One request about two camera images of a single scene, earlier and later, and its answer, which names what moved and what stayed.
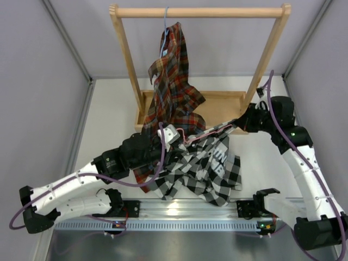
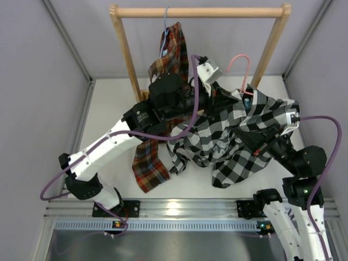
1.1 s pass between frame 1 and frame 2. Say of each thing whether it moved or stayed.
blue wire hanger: stayed
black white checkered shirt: moved
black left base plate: stayed
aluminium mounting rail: stayed
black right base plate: stayed
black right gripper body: moved
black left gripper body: moved
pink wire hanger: moved
